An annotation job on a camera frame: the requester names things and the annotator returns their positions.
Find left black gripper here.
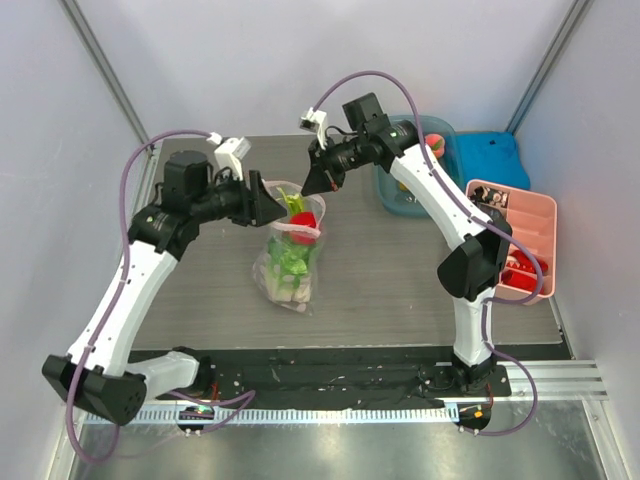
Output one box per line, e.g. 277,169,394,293
192,168,288,228

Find peach apple toy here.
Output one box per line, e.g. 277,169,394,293
289,211,317,246

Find green lettuce head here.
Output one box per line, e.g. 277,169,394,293
266,181,326,277

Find clear pink-dotted zip bag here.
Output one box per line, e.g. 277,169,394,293
252,181,326,315

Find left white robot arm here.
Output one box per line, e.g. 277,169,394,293
42,150,286,426

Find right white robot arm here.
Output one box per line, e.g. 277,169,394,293
299,93,511,395

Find teal food tray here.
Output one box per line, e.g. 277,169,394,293
374,115,469,235

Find dark items in organizer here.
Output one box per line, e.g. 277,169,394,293
470,185,509,219

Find blue cloth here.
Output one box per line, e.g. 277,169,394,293
456,131,531,190

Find red item in organizer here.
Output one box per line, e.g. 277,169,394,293
496,248,555,299

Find pink divided organizer tray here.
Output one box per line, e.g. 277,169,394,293
466,180,557,305

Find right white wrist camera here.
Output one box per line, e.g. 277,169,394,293
299,107,328,150

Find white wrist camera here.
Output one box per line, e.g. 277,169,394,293
206,132,251,181
299,107,328,150

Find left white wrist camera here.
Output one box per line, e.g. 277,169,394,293
206,132,251,181

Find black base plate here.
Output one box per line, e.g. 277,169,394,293
203,346,512,411

